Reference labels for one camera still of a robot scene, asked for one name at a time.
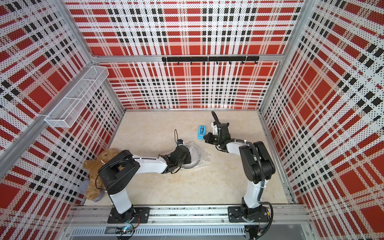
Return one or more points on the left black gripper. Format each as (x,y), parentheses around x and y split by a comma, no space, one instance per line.
(188,158)

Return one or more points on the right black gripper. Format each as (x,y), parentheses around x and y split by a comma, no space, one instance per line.
(210,135)

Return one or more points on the clear bubble wrap sheet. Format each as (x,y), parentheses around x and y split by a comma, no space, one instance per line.
(205,159)

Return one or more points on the blue tape dispenser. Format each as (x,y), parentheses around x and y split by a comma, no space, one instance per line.
(201,132)

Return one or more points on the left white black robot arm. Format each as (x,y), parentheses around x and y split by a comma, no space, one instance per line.
(120,170)

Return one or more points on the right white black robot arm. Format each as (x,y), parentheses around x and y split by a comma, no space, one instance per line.
(257,165)

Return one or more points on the brown teddy bear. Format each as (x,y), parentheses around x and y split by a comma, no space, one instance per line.
(94,165)

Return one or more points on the green circuit board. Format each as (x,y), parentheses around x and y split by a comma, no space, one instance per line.
(119,231)

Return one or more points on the grey blue slipper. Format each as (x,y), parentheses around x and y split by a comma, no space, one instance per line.
(89,190)

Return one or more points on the black wall hook rail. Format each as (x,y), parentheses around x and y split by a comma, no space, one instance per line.
(210,59)

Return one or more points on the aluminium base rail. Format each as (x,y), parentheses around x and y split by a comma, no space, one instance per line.
(195,222)

